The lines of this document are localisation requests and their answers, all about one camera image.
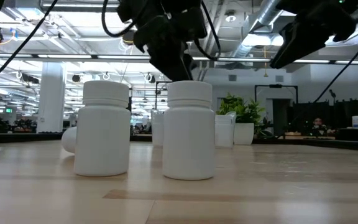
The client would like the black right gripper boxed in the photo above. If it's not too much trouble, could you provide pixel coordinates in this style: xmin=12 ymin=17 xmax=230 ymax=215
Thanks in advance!
xmin=270 ymin=0 xmax=358 ymax=70

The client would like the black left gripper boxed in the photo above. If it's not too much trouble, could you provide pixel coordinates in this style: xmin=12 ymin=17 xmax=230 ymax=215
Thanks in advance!
xmin=134 ymin=15 xmax=197 ymax=83

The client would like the clear plastic basket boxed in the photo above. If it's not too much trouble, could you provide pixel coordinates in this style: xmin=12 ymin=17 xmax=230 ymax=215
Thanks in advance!
xmin=150 ymin=108 xmax=237 ymax=149

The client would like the black partition panel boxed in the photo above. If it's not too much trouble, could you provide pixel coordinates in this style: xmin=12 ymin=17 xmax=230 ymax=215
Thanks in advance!
xmin=334 ymin=98 xmax=358 ymax=141
xmin=292 ymin=101 xmax=332 ymax=135

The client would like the person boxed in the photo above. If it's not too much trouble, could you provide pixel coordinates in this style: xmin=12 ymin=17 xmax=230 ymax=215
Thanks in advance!
xmin=309 ymin=117 xmax=329 ymax=136

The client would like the green plant in white pot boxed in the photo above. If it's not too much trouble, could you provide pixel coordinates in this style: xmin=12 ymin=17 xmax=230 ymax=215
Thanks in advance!
xmin=216 ymin=92 xmax=275 ymax=146

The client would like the long ceiling light strip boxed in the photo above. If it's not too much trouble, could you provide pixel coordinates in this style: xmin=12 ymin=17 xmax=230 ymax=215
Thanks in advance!
xmin=0 ymin=53 xmax=358 ymax=65

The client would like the white building column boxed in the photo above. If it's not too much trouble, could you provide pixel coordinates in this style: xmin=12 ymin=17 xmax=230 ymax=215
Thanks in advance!
xmin=37 ymin=61 xmax=67 ymax=134

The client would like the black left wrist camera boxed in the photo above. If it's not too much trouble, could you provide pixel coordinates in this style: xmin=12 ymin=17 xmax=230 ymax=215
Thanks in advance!
xmin=178 ymin=6 xmax=208 ymax=40

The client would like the silver ventilation duct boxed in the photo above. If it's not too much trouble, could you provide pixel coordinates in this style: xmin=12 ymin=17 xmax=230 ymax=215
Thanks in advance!
xmin=228 ymin=0 xmax=284 ymax=60

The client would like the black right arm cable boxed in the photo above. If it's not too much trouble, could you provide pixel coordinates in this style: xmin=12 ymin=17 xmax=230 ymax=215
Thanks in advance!
xmin=313 ymin=21 xmax=358 ymax=104

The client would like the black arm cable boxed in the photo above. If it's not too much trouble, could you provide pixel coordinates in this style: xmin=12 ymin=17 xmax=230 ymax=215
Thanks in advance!
xmin=0 ymin=0 xmax=222 ymax=93
xmin=313 ymin=21 xmax=358 ymax=104

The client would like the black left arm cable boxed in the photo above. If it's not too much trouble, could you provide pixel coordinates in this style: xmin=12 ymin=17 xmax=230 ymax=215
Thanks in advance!
xmin=0 ymin=0 xmax=222 ymax=93

